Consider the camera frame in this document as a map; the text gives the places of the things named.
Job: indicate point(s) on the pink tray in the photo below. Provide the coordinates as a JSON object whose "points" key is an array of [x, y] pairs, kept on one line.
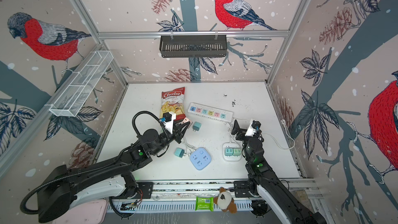
{"points": [[88, 213]]}

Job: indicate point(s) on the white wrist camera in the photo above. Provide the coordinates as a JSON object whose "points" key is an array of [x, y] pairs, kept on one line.
{"points": [[168, 119], [253, 129]]}

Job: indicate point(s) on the green wet wipes pack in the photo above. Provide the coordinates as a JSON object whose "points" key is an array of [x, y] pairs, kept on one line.
{"points": [[204, 203]]}

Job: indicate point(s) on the black hanging wire basket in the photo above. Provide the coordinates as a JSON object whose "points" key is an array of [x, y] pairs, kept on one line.
{"points": [[193, 46]]}

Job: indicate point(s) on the pink plug adapter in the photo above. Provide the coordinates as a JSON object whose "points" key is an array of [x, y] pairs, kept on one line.
{"points": [[186, 120]]}

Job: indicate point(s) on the green plug adapter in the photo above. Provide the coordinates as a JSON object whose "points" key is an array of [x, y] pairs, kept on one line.
{"points": [[237, 152]]}

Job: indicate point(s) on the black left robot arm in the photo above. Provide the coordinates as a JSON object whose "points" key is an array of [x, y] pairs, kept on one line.
{"points": [[66, 188]]}

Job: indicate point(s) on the white long power strip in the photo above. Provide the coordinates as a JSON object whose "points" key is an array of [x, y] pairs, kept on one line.
{"points": [[210, 112]]}

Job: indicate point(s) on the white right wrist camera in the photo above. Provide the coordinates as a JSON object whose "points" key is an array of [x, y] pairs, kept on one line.
{"points": [[253, 129]]}

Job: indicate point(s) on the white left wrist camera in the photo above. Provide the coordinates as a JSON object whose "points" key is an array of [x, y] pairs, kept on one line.
{"points": [[168, 119]]}

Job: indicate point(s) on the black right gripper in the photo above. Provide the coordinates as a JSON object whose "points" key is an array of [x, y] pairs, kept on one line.
{"points": [[238, 129]]}

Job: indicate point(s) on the red Chuba cassava chips bag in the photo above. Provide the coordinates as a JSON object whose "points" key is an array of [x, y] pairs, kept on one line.
{"points": [[172, 101]]}

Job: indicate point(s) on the blue square power socket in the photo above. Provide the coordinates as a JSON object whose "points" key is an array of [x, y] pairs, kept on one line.
{"points": [[200, 158]]}

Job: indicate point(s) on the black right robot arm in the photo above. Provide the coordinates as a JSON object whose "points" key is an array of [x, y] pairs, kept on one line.
{"points": [[263, 181]]}

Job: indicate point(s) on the white square power socket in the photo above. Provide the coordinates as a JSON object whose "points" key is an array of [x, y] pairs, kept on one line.
{"points": [[231, 158]]}

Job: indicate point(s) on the brown white plush toy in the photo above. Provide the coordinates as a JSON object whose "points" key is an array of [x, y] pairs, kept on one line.
{"points": [[225, 201]]}

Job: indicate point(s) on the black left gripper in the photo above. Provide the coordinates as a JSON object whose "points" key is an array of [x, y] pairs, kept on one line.
{"points": [[176, 131]]}

